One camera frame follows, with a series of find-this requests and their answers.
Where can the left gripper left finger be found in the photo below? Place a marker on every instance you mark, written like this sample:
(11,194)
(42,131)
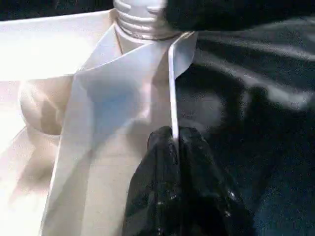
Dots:
(155,191)

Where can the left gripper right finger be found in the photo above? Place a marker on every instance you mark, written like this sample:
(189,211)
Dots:
(211,196)

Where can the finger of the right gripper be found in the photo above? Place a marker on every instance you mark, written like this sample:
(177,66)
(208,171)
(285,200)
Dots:
(236,12)

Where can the white plastic table leg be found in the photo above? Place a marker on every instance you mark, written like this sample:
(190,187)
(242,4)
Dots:
(142,19)

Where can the white plastic table top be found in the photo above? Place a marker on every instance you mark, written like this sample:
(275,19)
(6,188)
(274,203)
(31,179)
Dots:
(74,123)

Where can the black work mat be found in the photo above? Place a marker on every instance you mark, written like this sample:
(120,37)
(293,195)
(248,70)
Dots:
(261,123)

